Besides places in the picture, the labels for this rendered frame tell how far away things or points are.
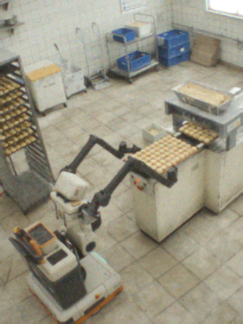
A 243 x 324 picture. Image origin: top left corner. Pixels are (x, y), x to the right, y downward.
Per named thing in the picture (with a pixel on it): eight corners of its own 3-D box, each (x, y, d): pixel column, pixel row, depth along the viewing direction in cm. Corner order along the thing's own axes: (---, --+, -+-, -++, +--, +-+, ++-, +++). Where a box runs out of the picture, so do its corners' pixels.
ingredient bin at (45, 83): (42, 119, 599) (31, 78, 553) (29, 106, 644) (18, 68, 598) (70, 107, 619) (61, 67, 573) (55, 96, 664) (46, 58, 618)
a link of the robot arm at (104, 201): (129, 150, 265) (137, 154, 257) (139, 160, 273) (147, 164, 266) (90, 197, 259) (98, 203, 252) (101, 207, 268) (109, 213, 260)
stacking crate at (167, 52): (176, 46, 745) (175, 37, 733) (190, 51, 717) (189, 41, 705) (155, 54, 721) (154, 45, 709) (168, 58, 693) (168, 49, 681)
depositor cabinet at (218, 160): (232, 143, 480) (235, 87, 429) (278, 164, 433) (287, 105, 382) (169, 190, 421) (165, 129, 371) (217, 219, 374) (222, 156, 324)
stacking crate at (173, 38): (175, 37, 733) (175, 28, 721) (189, 41, 706) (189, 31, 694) (154, 45, 708) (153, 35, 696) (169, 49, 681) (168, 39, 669)
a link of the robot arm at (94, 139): (91, 129, 292) (99, 134, 287) (98, 137, 304) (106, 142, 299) (57, 173, 286) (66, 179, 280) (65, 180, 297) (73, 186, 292)
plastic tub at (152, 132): (142, 137, 518) (141, 127, 509) (153, 131, 527) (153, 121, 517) (154, 145, 497) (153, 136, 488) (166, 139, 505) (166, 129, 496)
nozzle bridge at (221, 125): (186, 116, 386) (186, 88, 366) (242, 141, 339) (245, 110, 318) (165, 129, 371) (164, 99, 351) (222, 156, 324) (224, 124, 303)
